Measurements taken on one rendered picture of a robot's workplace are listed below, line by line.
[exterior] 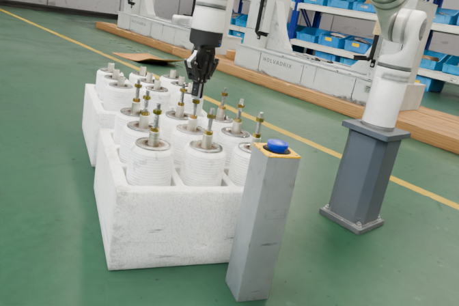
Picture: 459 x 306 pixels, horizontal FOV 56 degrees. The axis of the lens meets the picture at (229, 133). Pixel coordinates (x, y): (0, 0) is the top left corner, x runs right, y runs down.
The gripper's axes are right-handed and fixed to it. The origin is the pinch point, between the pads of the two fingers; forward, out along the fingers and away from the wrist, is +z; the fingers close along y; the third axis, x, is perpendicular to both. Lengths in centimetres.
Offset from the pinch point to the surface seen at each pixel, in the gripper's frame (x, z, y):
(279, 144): -27.1, 2.4, -15.5
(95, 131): 38.2, 23.0, 9.6
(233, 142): -9.7, 11.2, 4.2
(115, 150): 13.6, 17.1, -10.9
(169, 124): 8.6, 11.6, 3.2
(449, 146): -67, 32, 176
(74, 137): 61, 35, 25
